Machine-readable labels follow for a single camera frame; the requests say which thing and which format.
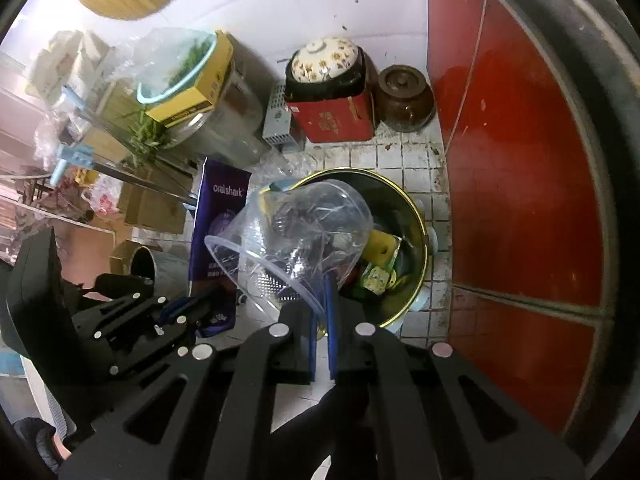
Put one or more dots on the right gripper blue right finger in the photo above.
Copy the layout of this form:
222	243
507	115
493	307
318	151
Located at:
330	303

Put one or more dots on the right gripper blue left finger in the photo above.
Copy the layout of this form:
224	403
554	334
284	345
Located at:
312	334

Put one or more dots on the large steel pot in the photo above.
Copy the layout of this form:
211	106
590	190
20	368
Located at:
230	132

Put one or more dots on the floral ceramic lid pot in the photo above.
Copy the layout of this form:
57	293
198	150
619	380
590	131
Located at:
325	69

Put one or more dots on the grey metal power supply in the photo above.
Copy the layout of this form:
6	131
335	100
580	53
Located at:
280	129

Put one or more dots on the yellow cardboard box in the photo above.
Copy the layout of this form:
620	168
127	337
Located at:
197	85

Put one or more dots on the teal plastic basket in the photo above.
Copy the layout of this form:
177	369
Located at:
168	59

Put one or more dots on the purple oralshark box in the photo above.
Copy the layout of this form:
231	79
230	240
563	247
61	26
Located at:
221	197

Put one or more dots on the brown ceramic jar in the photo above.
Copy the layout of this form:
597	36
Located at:
404	100

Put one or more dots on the clear plastic cup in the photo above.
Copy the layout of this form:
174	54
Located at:
288	241

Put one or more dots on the black gold-rimmed trash bin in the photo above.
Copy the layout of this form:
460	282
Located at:
388	278

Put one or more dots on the red cardboard box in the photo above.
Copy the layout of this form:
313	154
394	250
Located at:
348	119

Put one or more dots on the red cabinet doors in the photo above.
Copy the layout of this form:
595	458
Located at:
534	253

